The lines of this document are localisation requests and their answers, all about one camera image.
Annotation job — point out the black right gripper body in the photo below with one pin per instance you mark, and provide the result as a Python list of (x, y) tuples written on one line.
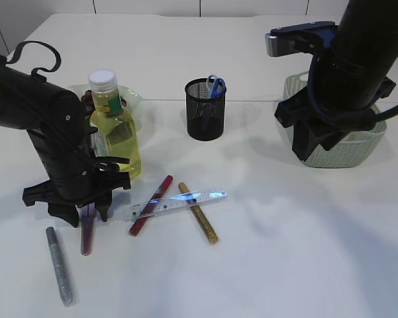
[(301, 106)]

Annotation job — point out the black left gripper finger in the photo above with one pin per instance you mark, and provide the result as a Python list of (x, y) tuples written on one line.
[(67, 213), (102, 205)]

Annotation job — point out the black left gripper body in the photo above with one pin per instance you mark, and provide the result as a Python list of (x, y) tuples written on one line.
[(78, 187)]

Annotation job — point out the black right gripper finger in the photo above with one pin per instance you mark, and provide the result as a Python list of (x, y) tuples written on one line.
[(331, 138), (307, 135)]

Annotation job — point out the pink scissors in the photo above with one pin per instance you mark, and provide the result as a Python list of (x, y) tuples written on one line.
[(88, 214)]

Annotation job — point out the clear plastic ruler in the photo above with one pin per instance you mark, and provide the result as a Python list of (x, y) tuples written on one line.
[(176, 203)]

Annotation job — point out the silver glitter pen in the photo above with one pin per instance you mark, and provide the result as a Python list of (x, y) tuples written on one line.
[(62, 272)]

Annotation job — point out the blue scissors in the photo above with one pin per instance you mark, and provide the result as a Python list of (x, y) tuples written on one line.
[(215, 85)]

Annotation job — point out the yellow tea bottle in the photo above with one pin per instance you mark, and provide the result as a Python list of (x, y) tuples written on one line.
[(116, 135)]

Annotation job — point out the purple artificial grape bunch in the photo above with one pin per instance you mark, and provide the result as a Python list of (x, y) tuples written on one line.
[(87, 101)]

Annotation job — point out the gold glitter pen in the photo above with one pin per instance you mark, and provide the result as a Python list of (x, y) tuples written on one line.
[(201, 218)]

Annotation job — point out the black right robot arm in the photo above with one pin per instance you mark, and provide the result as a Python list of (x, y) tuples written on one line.
[(348, 74)]

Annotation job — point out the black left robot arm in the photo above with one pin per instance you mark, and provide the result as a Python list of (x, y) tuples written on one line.
[(55, 121)]

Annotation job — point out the green plastic woven basket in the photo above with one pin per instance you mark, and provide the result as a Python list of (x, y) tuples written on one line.
[(350, 152)]

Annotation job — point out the red glitter pen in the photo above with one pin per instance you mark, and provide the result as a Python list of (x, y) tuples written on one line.
[(137, 226)]

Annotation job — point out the black mesh pen holder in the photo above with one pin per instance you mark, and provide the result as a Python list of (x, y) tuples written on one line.
[(205, 117)]

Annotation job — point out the green wavy glass plate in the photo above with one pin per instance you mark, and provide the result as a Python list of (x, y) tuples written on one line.
[(132, 98)]

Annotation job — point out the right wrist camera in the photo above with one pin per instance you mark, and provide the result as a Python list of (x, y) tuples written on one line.
[(309, 38)]

